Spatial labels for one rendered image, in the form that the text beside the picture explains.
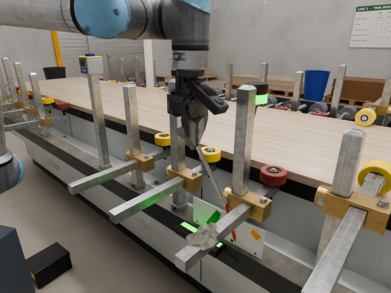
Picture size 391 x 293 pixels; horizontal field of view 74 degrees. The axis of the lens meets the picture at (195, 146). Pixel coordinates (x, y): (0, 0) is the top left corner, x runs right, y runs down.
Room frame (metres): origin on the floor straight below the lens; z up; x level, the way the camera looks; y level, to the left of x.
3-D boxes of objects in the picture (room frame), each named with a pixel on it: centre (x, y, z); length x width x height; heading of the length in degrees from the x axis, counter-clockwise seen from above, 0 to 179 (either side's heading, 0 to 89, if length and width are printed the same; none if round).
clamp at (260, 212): (0.64, -0.15, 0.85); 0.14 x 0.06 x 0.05; 48
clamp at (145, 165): (0.97, 0.23, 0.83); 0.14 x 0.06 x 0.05; 48
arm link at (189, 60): (0.67, 0.01, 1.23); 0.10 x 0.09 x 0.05; 139
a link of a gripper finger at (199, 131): (0.69, 0.01, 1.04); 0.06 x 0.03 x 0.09; 49
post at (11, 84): (1.98, 1.37, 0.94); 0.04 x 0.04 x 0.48; 48
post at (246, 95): (0.65, -0.13, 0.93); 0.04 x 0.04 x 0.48; 48
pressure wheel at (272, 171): (0.72, -0.24, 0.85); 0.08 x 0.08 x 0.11
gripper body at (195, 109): (0.68, 0.02, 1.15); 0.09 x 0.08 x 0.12; 49
